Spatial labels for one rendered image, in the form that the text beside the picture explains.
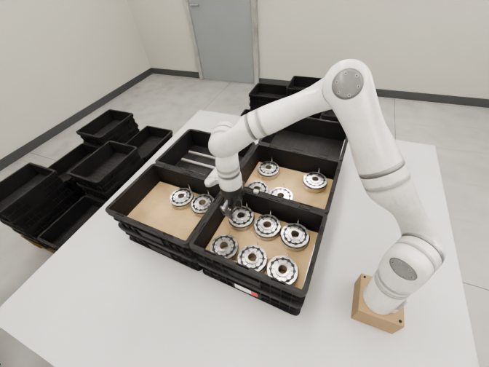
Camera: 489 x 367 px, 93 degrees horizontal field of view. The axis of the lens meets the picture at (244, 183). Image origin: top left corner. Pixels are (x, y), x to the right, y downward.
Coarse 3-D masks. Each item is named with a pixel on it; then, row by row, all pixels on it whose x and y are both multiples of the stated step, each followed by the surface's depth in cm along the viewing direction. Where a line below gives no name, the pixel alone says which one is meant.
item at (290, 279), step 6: (276, 258) 79; (282, 258) 80; (288, 258) 79; (270, 264) 78; (276, 264) 78; (288, 264) 78; (294, 264) 77; (270, 270) 77; (294, 270) 76; (276, 276) 75; (288, 276) 75; (294, 276) 75; (288, 282) 74
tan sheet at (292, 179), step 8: (256, 168) 116; (280, 168) 114; (256, 176) 112; (280, 176) 110; (288, 176) 110; (296, 176) 110; (272, 184) 107; (280, 184) 107; (288, 184) 107; (296, 184) 106; (328, 184) 105; (296, 192) 103; (304, 192) 103; (320, 192) 102; (328, 192) 102; (296, 200) 100; (304, 200) 100; (312, 200) 99; (320, 200) 99
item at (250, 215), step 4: (236, 208) 96; (240, 208) 95; (244, 208) 95; (248, 208) 95; (248, 212) 94; (252, 212) 93; (248, 216) 92; (252, 216) 92; (232, 220) 92; (236, 220) 91; (244, 220) 91; (248, 220) 91; (252, 220) 91; (232, 224) 90; (236, 224) 90; (240, 224) 90; (244, 224) 90; (248, 224) 90
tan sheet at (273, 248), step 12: (228, 228) 93; (252, 228) 92; (240, 240) 89; (252, 240) 88; (276, 240) 88; (312, 240) 86; (276, 252) 84; (288, 252) 84; (300, 252) 84; (300, 264) 80; (300, 276) 78; (300, 288) 75
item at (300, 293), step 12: (252, 192) 92; (216, 204) 89; (288, 204) 86; (324, 216) 81; (324, 228) 78; (192, 240) 79; (204, 252) 77; (228, 264) 73; (240, 264) 72; (312, 264) 70; (252, 276) 71; (264, 276) 69; (288, 288) 66
